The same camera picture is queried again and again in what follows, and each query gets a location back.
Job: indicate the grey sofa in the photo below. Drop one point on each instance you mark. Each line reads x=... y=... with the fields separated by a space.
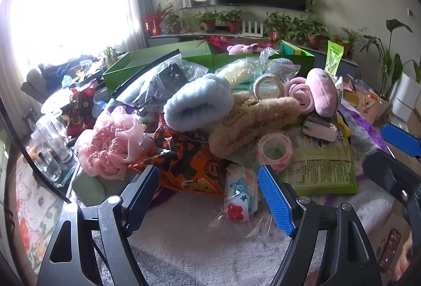
x=33 y=82

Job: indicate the red feather toy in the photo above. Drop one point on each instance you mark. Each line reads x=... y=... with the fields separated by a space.
x=217 y=41

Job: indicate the green standing pouch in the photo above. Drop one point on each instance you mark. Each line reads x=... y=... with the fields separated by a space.
x=334 y=56

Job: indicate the glass jar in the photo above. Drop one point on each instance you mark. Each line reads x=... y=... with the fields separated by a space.
x=47 y=162
x=52 y=133

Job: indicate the pale yellow sponge packet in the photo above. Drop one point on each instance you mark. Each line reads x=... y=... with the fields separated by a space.
x=235 y=74

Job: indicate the small dark soap box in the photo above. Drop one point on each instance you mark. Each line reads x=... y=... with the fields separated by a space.
x=319 y=130

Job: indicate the orange snack bag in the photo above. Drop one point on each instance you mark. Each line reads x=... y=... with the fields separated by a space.
x=184 y=164

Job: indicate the red flowers in vase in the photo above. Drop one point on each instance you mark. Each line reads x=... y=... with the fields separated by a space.
x=153 y=21

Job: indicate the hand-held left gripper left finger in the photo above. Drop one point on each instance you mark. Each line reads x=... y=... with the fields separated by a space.
x=144 y=199

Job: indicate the green sofa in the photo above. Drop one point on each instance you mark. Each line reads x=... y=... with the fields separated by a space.
x=88 y=188

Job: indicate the silver steel scrubber ball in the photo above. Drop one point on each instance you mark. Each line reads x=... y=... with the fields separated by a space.
x=283 y=66

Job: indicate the dark red phone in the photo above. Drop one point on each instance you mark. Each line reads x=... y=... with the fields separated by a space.
x=389 y=250

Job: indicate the pink tape roll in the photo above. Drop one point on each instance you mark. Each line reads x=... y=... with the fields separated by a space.
x=263 y=151

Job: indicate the potted green plant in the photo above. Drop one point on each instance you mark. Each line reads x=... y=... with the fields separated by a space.
x=234 y=21
x=348 y=39
x=276 y=26
x=312 y=34
x=171 y=21
x=207 y=21

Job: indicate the large leafy floor plant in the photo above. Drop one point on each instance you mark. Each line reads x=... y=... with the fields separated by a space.
x=393 y=66

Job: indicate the black item in plastic bag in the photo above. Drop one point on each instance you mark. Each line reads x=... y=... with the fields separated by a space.
x=164 y=79

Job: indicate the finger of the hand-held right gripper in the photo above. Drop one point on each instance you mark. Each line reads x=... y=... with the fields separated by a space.
x=401 y=139
x=384 y=171

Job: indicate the purple white fluffy blanket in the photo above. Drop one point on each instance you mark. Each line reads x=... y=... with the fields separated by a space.
x=184 y=250

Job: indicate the small potted plant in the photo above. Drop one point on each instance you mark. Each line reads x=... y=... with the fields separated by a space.
x=110 y=54

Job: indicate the green box with toys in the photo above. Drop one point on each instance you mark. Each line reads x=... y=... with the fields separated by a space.
x=230 y=61

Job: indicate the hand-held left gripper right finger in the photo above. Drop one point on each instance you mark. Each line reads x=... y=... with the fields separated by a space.
x=276 y=202

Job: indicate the pink organza scrunchie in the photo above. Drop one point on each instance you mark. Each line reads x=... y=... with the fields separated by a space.
x=108 y=144

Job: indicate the red floral bag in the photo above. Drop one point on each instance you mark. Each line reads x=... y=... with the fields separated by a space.
x=80 y=108

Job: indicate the clear plastic bag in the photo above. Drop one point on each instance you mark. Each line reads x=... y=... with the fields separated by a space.
x=268 y=56

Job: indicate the wall switch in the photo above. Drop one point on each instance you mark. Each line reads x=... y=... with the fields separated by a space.
x=410 y=13

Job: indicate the pale floral tape roll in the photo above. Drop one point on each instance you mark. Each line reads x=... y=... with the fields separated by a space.
x=259 y=87

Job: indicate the pile of clothes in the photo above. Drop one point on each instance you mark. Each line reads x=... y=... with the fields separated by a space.
x=65 y=70

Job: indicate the green snack bag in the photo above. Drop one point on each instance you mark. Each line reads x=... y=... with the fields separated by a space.
x=322 y=167

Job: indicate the open cardboard box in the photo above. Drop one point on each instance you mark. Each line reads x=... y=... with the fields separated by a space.
x=361 y=105

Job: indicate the small sticker packet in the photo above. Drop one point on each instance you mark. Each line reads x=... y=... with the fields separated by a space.
x=236 y=194

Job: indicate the white router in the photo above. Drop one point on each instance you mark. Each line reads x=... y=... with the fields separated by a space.
x=251 y=30

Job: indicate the white robot vacuum dock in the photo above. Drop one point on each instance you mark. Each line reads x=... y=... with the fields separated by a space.
x=408 y=95

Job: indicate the floral cloth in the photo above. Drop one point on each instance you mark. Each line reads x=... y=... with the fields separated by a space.
x=36 y=207

